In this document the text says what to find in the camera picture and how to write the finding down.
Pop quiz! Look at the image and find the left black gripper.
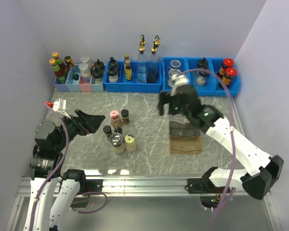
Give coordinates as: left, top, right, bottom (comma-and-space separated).
54, 108, 105, 151

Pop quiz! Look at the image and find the silver lid spice jar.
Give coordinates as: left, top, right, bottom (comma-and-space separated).
184, 116, 190, 124

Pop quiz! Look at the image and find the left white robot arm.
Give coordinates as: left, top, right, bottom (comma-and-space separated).
24, 110, 105, 231

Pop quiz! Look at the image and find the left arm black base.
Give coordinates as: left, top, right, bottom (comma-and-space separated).
71, 179, 103, 208

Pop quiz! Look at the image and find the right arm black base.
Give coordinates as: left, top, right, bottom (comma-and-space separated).
184, 178, 225, 211

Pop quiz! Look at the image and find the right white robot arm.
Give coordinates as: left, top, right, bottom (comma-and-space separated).
158, 85, 284, 200

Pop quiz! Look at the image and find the small black cap bottle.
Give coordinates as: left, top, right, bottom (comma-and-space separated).
103, 125, 112, 139

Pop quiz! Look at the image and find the pink lid spice jar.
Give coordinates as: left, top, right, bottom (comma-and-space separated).
110, 110, 123, 128

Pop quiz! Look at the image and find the dark shaker spice bottle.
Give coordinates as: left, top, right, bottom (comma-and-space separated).
114, 127, 123, 135

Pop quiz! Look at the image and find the front clear glass jar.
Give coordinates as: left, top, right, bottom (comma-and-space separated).
168, 69, 182, 88

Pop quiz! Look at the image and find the clear glass jar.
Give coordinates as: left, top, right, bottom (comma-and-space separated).
168, 69, 182, 88
170, 59, 182, 70

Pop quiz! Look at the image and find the black cap spice bottle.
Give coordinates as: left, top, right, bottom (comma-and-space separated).
121, 109, 130, 125

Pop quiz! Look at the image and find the pale blue storage bin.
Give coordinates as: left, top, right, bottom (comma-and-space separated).
90, 73, 105, 92

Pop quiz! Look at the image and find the rear clear glass jar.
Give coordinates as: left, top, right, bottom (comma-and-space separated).
170, 59, 182, 70

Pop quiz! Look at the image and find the pink storage bin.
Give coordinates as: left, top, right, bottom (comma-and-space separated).
79, 76, 92, 92

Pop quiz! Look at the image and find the right dark oil bottle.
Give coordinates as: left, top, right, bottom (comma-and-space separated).
147, 35, 160, 83

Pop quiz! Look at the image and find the front black lid sugar jar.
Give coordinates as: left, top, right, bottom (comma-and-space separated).
196, 67, 210, 86

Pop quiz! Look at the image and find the light blue storage bin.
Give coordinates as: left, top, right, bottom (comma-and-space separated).
66, 64, 80, 92

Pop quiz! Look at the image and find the yellow lid spice jar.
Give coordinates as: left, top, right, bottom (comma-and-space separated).
125, 134, 137, 152

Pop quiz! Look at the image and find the large blue triple bin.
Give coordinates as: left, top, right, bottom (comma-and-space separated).
162, 57, 241, 97

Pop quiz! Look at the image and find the left glass oil bottle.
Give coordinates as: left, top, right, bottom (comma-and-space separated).
137, 35, 147, 83

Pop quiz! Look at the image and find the blue divided crate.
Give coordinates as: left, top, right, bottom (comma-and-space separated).
104, 61, 163, 93

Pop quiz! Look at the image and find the purple storage bin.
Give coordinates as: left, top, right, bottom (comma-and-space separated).
53, 78, 69, 92

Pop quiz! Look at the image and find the front black pourer jar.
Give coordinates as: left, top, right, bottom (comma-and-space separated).
92, 68, 104, 85

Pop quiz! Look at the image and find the black pourer jar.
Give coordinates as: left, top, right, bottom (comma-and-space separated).
92, 68, 104, 85
94, 59, 105, 71

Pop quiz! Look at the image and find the front cork yellow bottle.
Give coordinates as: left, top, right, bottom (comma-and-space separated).
125, 60, 133, 81

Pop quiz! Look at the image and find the front black top shaker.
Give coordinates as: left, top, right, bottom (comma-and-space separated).
107, 66, 118, 83

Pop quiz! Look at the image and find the front silver lid jar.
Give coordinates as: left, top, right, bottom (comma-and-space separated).
79, 63, 92, 83

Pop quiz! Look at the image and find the rear black lid jar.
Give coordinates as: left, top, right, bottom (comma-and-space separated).
197, 57, 209, 69

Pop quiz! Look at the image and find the front red sauce bottle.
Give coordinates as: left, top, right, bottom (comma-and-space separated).
49, 59, 66, 84

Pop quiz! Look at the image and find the rear black pourer jar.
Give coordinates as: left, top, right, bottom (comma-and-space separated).
94, 59, 105, 71

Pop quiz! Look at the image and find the rear silver lid jar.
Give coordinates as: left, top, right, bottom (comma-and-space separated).
80, 56, 92, 67

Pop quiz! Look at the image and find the rear cork bottle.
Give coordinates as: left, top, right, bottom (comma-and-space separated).
124, 53, 130, 63

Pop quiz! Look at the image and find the front red lid sauce jar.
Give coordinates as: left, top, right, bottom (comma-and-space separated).
217, 67, 237, 87

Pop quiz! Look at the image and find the red lid sauce jar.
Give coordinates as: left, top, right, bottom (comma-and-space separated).
217, 58, 235, 78
217, 67, 237, 87

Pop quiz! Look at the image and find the rear red lid sauce jar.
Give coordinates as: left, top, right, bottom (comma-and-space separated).
217, 58, 235, 78

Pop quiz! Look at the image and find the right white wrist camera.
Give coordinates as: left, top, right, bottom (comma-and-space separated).
171, 74, 189, 96

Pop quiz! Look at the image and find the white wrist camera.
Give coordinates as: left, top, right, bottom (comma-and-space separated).
171, 74, 189, 96
46, 98, 66, 112

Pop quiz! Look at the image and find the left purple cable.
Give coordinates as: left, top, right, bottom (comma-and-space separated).
28, 102, 108, 231

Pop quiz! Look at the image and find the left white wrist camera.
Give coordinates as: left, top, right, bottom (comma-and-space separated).
46, 98, 66, 112

